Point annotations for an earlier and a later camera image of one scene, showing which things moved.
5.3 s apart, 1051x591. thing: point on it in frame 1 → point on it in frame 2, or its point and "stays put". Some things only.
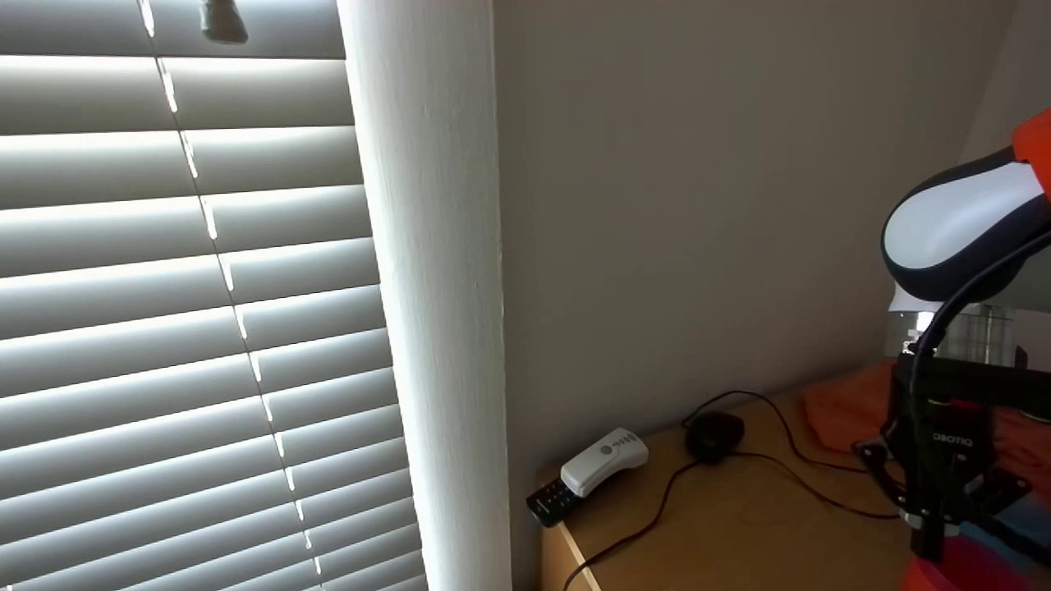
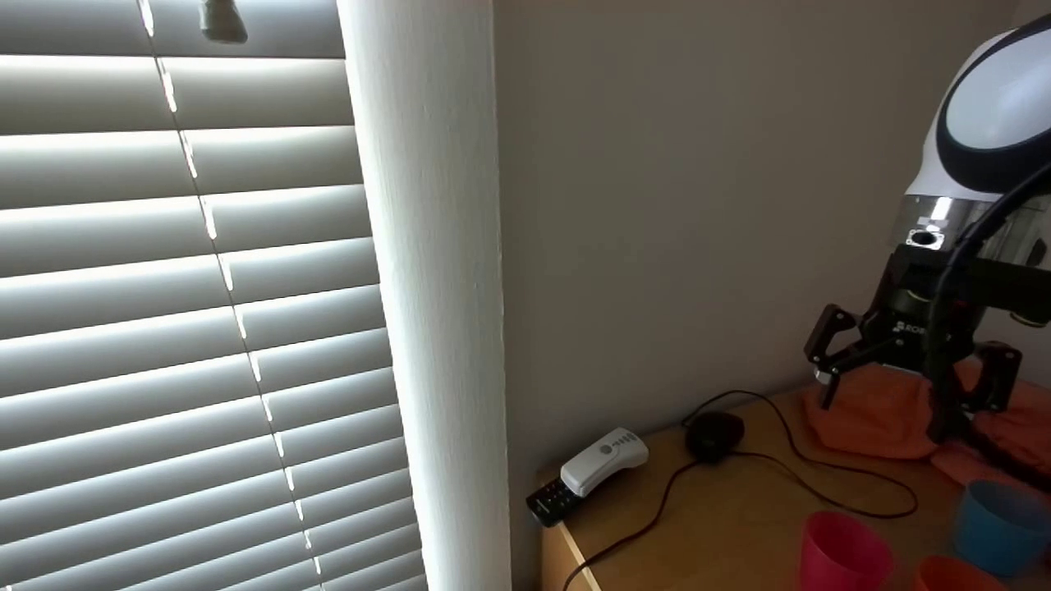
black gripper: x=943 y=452 → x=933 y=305
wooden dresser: x=788 y=514 stays put
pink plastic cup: x=968 y=564 → x=842 y=554
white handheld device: x=612 y=452 stays put
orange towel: x=852 y=409 stays put
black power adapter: x=715 y=434 stays put
